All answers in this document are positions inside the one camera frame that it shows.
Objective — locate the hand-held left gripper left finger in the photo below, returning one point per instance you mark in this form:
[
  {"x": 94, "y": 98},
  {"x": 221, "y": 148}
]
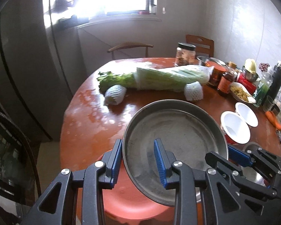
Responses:
[{"x": 114, "y": 166}]

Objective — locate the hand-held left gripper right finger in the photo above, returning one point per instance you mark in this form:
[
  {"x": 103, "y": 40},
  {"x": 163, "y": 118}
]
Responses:
[{"x": 160, "y": 164}]

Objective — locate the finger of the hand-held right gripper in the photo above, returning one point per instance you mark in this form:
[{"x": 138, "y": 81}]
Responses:
[
  {"x": 222, "y": 164},
  {"x": 238, "y": 155}
]

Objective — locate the large steel bowl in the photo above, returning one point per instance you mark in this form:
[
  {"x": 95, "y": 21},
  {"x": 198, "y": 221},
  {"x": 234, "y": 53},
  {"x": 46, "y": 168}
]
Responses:
[{"x": 247, "y": 148}]

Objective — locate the round steel plate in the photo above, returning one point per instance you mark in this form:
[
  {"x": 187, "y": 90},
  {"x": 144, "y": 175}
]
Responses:
[{"x": 178, "y": 131}]

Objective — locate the orange plastic plate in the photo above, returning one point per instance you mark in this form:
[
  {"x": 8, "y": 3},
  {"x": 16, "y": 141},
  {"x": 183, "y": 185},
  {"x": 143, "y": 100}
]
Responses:
[{"x": 131, "y": 204}]

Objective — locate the carrot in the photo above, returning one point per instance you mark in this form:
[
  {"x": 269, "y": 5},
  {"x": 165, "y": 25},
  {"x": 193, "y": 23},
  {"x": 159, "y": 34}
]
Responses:
[{"x": 274, "y": 120}]

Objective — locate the clear plastic cup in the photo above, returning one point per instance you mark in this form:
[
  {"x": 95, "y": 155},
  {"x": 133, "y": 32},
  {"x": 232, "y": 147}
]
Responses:
[{"x": 268, "y": 103}]

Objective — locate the white dish of food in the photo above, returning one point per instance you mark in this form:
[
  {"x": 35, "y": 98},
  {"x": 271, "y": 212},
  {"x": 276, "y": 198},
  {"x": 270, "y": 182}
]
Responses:
[{"x": 242, "y": 93}]

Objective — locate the green dish soap bottle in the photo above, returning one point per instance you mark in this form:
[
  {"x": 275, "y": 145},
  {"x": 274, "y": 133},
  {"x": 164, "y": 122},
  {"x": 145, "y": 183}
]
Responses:
[{"x": 261, "y": 90}]

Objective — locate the foam net wrapped fruit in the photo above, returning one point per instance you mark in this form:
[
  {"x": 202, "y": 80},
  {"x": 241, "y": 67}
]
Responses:
[
  {"x": 194, "y": 91},
  {"x": 114, "y": 95}
]

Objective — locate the sauce bottle orange cap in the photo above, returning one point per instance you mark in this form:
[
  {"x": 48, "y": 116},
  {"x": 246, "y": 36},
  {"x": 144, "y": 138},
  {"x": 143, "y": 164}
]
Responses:
[{"x": 224, "y": 84}]

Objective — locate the red tissue box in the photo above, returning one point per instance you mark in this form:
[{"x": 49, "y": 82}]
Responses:
[{"x": 247, "y": 83}]

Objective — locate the steel mixing bowl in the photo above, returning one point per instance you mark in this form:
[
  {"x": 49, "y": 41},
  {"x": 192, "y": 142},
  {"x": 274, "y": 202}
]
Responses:
[{"x": 250, "y": 75}]

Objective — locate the black thermos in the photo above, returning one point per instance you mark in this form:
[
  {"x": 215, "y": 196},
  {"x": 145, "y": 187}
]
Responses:
[{"x": 276, "y": 82}]

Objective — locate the sauce jar red lid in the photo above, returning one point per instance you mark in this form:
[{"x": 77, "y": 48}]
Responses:
[{"x": 216, "y": 76}]

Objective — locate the bagged celery bunch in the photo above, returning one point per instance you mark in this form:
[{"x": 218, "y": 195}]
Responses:
[{"x": 168, "y": 79}]

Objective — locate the green leafy lettuce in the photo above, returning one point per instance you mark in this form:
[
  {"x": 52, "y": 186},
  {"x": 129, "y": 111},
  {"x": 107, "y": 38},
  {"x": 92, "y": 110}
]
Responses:
[{"x": 114, "y": 79}]

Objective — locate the small steel bowl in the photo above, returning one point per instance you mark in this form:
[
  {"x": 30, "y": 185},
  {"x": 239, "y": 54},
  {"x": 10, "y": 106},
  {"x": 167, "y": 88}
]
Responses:
[{"x": 203, "y": 61}]

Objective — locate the glass jar black lid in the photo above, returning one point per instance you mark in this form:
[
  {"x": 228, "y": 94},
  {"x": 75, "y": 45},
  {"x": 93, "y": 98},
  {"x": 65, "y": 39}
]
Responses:
[{"x": 185, "y": 55}]

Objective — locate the wooden chair orange backrest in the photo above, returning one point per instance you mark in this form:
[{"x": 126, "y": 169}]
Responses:
[{"x": 199, "y": 44}]

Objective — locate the curved wooden armchair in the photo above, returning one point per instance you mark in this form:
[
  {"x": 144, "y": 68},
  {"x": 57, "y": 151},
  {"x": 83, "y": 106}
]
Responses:
[{"x": 131, "y": 45}]

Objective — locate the grey refrigerator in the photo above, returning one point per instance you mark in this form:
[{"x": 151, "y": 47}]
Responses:
[{"x": 32, "y": 63}]

